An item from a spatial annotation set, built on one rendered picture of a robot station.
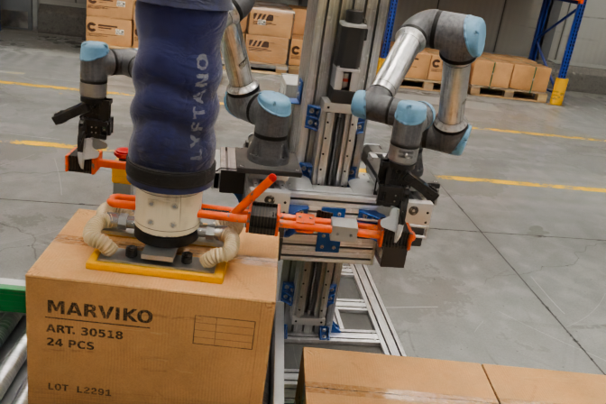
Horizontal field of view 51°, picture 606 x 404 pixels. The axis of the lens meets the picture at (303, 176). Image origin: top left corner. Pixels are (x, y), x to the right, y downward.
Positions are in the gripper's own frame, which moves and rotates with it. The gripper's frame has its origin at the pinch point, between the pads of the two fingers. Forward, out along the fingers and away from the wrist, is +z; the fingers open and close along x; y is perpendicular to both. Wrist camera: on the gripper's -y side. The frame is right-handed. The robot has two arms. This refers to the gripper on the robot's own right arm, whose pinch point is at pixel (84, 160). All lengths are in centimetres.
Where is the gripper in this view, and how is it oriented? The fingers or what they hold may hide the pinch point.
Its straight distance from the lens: 200.0
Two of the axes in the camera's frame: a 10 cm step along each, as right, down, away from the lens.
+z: -1.4, 9.3, 3.5
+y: 9.9, 1.3, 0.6
